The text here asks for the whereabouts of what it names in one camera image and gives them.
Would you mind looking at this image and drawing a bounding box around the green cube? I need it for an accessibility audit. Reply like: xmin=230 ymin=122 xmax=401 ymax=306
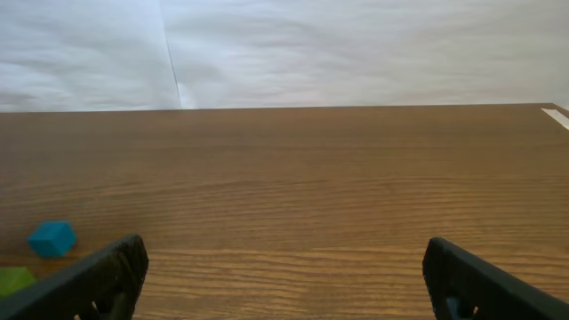
xmin=0 ymin=266 xmax=37 ymax=298

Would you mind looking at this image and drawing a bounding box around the blue cube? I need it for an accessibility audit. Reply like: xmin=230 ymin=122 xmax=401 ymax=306
xmin=27 ymin=220 xmax=78 ymax=260

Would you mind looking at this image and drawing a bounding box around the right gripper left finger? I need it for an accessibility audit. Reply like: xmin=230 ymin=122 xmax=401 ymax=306
xmin=0 ymin=233 xmax=150 ymax=320

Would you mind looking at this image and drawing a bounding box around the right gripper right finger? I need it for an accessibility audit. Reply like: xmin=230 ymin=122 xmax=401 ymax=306
xmin=421 ymin=236 xmax=569 ymax=320

